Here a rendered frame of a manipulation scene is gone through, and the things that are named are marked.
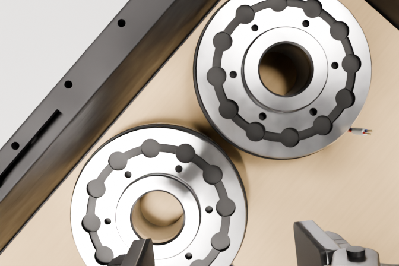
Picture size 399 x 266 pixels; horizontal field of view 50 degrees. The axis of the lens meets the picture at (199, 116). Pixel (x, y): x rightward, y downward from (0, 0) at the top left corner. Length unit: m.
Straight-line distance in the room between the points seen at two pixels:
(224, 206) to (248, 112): 0.06
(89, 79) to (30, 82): 0.26
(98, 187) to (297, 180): 0.12
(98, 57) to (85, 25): 0.25
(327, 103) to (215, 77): 0.07
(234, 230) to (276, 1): 0.13
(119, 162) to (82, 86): 0.08
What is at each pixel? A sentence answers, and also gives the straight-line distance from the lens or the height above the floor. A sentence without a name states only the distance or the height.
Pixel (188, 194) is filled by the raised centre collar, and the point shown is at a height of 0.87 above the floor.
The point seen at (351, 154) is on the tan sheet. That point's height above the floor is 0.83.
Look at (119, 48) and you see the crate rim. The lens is 0.18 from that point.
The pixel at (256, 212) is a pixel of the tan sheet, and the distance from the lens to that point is 0.28.
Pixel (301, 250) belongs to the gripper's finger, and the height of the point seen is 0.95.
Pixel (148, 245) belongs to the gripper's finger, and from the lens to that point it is 0.16.
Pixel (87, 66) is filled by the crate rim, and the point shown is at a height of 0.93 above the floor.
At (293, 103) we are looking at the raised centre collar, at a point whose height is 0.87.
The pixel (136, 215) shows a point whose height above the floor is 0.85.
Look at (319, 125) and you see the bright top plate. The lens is 0.26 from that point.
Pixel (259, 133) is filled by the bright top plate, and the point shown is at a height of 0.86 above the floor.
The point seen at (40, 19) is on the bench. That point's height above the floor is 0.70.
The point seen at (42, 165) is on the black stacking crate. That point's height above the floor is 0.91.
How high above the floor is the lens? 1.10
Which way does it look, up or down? 89 degrees down
